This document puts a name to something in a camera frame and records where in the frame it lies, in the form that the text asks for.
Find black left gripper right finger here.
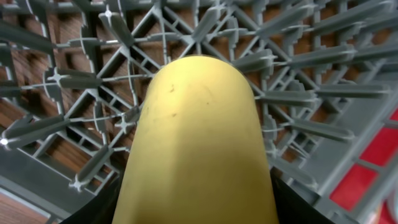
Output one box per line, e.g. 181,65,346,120
271,172,335,224

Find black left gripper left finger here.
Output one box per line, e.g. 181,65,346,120
60,177,122,224

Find yellow cup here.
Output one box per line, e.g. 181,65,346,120
113,56,278,223

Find grey dishwasher rack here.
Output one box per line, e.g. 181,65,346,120
1,1,397,223

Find red plastic tray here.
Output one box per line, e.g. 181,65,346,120
329,110,397,223

